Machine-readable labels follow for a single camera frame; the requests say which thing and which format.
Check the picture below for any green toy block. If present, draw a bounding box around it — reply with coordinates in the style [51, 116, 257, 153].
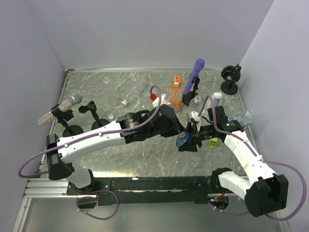
[209, 138, 218, 148]

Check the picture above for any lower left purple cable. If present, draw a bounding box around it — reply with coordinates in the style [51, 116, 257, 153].
[76, 189, 119, 220]

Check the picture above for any black round clamp stand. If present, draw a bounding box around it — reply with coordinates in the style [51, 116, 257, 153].
[220, 63, 242, 95]

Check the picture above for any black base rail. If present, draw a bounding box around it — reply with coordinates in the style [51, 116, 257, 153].
[66, 176, 230, 206]

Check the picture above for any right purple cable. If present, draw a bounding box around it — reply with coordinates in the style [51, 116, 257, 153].
[199, 95, 307, 221]

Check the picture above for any orange drink bottle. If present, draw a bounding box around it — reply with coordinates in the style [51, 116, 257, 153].
[167, 75, 183, 112]

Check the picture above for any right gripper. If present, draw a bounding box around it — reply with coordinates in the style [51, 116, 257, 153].
[177, 122, 216, 153]

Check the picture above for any purple microphone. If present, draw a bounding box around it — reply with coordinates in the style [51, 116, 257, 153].
[183, 58, 205, 95]

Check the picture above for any silver glitter microphone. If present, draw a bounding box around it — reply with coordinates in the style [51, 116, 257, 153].
[38, 93, 83, 126]

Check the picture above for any purple microphone stand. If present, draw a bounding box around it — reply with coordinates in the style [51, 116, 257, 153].
[183, 76, 200, 106]

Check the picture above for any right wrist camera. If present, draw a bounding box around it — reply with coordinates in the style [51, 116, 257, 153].
[187, 111, 205, 126]

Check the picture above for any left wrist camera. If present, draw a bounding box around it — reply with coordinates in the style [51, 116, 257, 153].
[150, 94, 169, 108]

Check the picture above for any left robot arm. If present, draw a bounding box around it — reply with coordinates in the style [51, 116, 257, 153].
[47, 104, 184, 194]

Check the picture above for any clear open bottle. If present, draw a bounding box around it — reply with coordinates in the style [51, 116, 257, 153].
[188, 95, 204, 114]

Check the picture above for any purple cable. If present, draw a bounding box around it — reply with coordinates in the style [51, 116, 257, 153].
[18, 85, 162, 178]
[76, 189, 119, 220]
[199, 95, 307, 221]

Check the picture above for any small clear labelled bottle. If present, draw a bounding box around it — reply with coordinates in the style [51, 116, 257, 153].
[237, 109, 254, 129]

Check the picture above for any blue label water bottle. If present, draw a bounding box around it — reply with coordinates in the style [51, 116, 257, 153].
[176, 131, 191, 148]

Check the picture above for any empty black stand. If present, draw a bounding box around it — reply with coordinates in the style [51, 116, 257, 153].
[78, 101, 110, 130]

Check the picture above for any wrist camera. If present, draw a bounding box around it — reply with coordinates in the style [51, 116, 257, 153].
[187, 111, 205, 126]
[150, 94, 169, 108]

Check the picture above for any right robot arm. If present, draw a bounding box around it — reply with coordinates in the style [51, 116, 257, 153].
[176, 106, 289, 217]

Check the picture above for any black microphone stand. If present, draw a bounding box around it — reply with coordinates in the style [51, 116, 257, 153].
[51, 105, 84, 137]

